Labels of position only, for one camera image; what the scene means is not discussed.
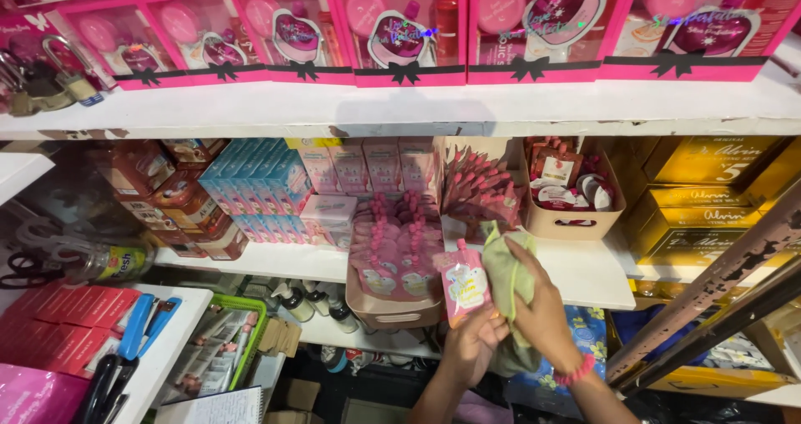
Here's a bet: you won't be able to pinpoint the person's left hand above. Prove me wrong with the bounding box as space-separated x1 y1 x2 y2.
441 311 511 391

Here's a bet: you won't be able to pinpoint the person's right hand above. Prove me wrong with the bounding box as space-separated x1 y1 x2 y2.
501 236 587 376

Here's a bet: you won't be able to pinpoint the pink spout pouch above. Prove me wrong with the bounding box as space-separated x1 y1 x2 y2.
433 239 495 330

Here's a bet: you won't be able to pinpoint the green cloth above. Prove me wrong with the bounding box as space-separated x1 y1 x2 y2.
480 220 543 379

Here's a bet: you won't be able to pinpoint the blue floral bag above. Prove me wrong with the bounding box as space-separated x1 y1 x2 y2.
506 304 608 415

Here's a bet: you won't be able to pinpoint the pink wrist band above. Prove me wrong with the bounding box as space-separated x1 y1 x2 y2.
553 353 597 387

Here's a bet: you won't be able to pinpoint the beige bin of pink pouches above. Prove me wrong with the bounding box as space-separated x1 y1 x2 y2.
345 191 446 330

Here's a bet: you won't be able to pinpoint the bundle of dark pink pouches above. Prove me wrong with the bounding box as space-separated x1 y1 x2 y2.
441 144 525 232

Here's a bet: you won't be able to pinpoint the white pump bottle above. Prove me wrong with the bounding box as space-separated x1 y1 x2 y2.
274 283 315 323
328 285 360 335
305 280 331 316

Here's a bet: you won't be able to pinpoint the beige basket of red pouches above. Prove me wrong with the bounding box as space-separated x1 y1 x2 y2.
522 136 627 242

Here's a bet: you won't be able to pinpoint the pale pink square box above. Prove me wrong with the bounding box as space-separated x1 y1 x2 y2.
300 194 358 251

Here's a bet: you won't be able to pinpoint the row of pale pink cartons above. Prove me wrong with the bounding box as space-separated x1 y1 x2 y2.
285 136 439 197

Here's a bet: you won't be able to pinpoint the stack of brown card tags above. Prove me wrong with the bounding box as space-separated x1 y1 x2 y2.
257 315 303 358

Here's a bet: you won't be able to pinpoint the brown cardboard box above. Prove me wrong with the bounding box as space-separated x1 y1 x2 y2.
263 377 411 424

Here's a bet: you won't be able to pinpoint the white shelf board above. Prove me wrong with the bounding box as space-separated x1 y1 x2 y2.
0 61 801 142

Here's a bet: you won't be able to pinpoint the yellow flat box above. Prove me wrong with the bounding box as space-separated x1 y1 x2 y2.
646 363 797 401

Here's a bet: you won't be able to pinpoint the stack of gold boxes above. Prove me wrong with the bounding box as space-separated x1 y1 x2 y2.
625 135 801 270

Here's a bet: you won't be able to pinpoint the stack of blue boxes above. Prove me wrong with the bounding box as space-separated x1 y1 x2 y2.
198 138 315 245

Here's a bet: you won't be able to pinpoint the green basket of papers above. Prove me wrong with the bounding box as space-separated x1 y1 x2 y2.
159 293 270 407

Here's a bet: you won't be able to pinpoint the lined notebook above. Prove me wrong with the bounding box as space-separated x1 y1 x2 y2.
153 386 265 424

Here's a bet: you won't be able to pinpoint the row of pink gift boxes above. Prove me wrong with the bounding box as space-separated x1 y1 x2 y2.
0 0 801 91

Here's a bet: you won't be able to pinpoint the stack of brown boxes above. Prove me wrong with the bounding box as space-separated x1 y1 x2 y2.
94 139 251 262

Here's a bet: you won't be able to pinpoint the blue stapler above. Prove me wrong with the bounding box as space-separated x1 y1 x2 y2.
118 293 183 361

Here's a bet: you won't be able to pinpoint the clear jar with green label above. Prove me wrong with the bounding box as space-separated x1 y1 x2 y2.
61 239 156 285

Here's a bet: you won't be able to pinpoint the black stapler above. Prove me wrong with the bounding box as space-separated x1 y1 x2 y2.
71 353 140 424

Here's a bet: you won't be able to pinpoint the stack of red boxes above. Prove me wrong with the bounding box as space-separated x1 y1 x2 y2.
0 279 143 376

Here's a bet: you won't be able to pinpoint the pink plastic bag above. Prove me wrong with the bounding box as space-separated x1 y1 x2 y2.
0 363 92 424

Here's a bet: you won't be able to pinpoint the black scissors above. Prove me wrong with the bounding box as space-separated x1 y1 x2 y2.
0 251 65 289

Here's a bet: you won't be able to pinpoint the brass padlock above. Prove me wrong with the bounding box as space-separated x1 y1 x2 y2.
40 35 105 107

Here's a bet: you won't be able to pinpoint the bunch of dark padlocks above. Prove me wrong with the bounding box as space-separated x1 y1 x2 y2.
0 48 75 117

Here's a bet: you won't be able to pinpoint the worn metal rail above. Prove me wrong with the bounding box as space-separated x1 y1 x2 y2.
605 180 801 400

